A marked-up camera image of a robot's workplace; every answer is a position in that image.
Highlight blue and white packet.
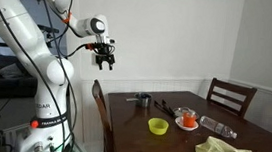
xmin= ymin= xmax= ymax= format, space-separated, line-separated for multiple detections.
xmin=140 ymin=94 xmax=150 ymax=98

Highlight dark wooden chair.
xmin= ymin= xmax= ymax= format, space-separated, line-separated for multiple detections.
xmin=206 ymin=78 xmax=257 ymax=118
xmin=91 ymin=79 xmax=114 ymax=152

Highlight black tongs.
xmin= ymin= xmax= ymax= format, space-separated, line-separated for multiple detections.
xmin=153 ymin=100 xmax=175 ymax=117

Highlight clear plastic water bottle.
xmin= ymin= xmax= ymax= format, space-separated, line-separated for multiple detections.
xmin=200 ymin=116 xmax=237 ymax=139

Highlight orange plastic cup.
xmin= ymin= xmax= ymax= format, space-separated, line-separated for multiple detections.
xmin=183 ymin=113 xmax=196 ymax=128

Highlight dark wooden chair back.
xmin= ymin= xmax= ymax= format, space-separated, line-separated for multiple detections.
xmin=206 ymin=78 xmax=257 ymax=118

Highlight clear glass bowl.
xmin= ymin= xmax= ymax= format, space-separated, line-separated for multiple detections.
xmin=174 ymin=107 xmax=199 ymax=119

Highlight yellow bowl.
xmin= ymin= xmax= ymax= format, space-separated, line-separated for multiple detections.
xmin=148 ymin=118 xmax=169 ymax=136

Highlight dark sofa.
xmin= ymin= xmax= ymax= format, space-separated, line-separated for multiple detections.
xmin=0 ymin=55 xmax=37 ymax=99

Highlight white saucer plate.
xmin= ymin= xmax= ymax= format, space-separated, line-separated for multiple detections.
xmin=175 ymin=116 xmax=199 ymax=131

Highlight silver pot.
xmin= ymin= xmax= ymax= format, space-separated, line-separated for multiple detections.
xmin=127 ymin=92 xmax=152 ymax=108

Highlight dark wooden chair left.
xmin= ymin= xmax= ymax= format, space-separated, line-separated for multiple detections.
xmin=91 ymin=79 xmax=114 ymax=152

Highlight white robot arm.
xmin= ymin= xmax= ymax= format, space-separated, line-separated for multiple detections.
xmin=0 ymin=0 xmax=115 ymax=152

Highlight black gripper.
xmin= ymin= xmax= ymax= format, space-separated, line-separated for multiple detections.
xmin=94 ymin=43 xmax=115 ymax=71

